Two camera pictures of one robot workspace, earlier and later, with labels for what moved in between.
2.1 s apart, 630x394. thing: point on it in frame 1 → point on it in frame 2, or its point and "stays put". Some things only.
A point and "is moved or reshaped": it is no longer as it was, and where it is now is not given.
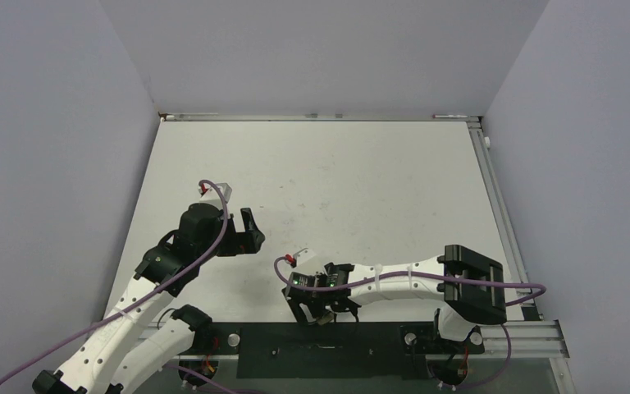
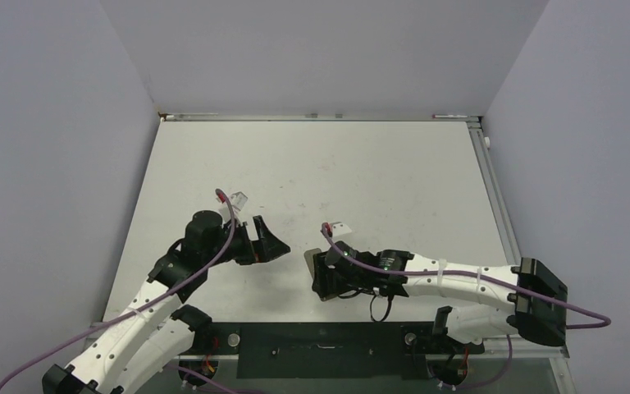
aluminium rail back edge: [318, 116] stays put
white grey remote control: [326, 319] is moved or reshaped
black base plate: [331, 350] stays put
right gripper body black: [317, 307] → [335, 281]
